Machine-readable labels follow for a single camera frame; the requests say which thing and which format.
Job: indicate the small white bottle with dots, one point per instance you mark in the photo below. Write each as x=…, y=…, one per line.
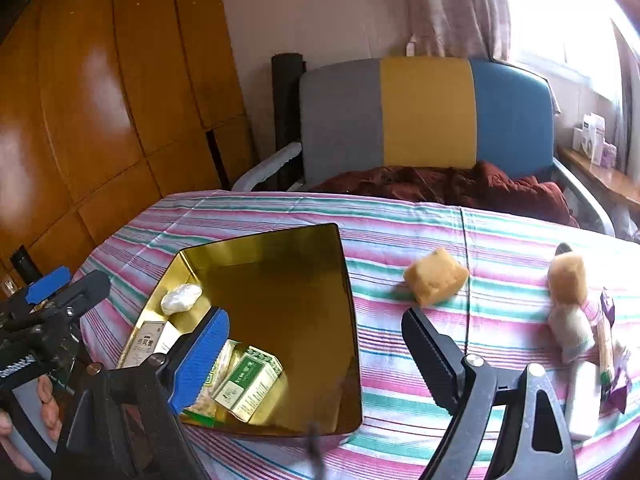
x=411, y=46

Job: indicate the purple packet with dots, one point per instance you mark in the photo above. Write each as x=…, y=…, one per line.
x=619, y=392

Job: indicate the tan fuzzy roll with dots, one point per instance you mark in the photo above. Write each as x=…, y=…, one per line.
x=567, y=277

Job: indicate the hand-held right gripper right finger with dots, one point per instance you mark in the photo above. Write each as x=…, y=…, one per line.
x=435, y=355

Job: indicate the clear glass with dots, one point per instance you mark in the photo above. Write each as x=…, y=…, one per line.
x=7, y=287

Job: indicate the green carton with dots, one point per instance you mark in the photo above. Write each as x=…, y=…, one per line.
x=250, y=380

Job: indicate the white fuzzy roll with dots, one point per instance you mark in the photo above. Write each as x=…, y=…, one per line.
x=574, y=332

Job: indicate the black post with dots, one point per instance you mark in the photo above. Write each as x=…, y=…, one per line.
x=286, y=110

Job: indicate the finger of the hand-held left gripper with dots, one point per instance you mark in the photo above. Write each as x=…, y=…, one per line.
x=47, y=285
x=87, y=287

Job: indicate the striped cloth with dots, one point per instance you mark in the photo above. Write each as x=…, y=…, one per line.
x=400, y=230

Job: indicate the gold tin box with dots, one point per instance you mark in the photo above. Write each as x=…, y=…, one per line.
x=280, y=285

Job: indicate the maroon blanket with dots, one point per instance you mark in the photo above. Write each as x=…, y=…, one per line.
x=450, y=185

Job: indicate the white lump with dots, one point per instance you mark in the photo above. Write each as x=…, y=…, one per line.
x=181, y=299

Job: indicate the yellow green snack packet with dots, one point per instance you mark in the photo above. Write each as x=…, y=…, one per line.
x=202, y=408

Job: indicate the yellow sponge block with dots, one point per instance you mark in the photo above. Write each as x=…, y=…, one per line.
x=435, y=275

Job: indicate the white cartons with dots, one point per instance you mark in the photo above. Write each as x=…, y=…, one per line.
x=590, y=135

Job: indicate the black bottle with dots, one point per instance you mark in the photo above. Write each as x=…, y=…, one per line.
x=24, y=262

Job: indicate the white rectangular packet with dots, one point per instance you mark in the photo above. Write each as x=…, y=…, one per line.
x=582, y=400

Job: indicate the wooden wardrobe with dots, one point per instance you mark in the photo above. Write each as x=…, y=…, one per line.
x=100, y=110

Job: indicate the grey yellow blue chair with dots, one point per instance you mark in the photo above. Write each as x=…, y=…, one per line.
x=425, y=110

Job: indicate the beige stick packet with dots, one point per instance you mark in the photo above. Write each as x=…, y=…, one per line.
x=604, y=345

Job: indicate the wooden desk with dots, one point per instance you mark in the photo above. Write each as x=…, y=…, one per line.
x=600, y=175

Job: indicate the patterned curtain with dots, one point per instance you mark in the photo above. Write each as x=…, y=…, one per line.
x=450, y=5
x=627, y=100

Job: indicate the purple carton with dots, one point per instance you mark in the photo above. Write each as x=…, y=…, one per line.
x=610, y=154

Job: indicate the brown label carton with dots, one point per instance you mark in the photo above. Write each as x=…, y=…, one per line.
x=142, y=342

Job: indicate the person's left hand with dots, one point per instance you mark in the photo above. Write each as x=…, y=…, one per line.
x=49, y=405

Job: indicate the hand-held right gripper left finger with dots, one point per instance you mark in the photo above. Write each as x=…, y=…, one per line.
x=200, y=360

